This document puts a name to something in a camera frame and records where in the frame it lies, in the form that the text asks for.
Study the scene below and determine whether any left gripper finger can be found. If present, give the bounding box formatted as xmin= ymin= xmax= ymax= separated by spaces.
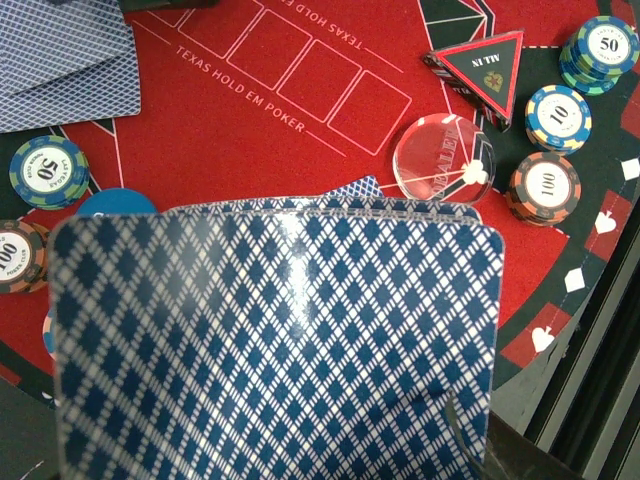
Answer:
xmin=445 ymin=391 xmax=582 ymax=480

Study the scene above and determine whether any round red black poker mat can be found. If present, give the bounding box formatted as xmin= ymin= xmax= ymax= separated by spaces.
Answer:
xmin=0 ymin=0 xmax=640 ymax=391

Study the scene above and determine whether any blue small blind button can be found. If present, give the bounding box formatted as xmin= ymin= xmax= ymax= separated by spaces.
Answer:
xmin=76 ymin=188 xmax=158 ymax=216

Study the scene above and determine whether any blue card deck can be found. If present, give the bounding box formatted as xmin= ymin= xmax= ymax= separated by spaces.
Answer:
xmin=49 ymin=209 xmax=504 ymax=479

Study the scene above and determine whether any black triangular marker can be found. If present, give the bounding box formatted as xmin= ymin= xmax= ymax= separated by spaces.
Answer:
xmin=423 ymin=30 xmax=524 ymax=132

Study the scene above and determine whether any brown chip stack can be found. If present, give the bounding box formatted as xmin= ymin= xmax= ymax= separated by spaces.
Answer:
xmin=1 ymin=220 xmax=49 ymax=294

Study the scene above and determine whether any blue playing card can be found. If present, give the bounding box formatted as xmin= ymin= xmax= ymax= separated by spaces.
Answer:
xmin=326 ymin=175 xmax=384 ymax=197
xmin=1 ymin=1 xmax=135 ymax=96
xmin=1 ymin=49 xmax=141 ymax=133

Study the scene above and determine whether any clear round dealer button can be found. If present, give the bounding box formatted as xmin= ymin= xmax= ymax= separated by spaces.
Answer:
xmin=392 ymin=113 xmax=496 ymax=204

